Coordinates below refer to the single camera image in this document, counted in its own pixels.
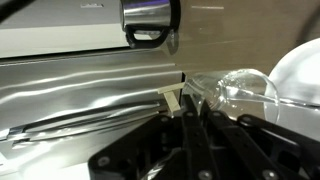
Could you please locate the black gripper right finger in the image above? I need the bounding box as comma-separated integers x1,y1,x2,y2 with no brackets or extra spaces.
199,99,320,180

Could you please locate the white bowl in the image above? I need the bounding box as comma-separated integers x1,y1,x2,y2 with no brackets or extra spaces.
264,37,320,143

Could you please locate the stainless steel kettle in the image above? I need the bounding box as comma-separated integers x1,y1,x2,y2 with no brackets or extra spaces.
119,0,182,50

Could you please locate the stainless steel refrigerator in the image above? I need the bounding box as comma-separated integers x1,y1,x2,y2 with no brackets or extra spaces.
0,49,185,180

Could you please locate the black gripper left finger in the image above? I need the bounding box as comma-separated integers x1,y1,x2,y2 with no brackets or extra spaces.
87,94,214,180

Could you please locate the clear glass cup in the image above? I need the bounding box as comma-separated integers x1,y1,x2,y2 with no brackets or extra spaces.
182,68,281,125

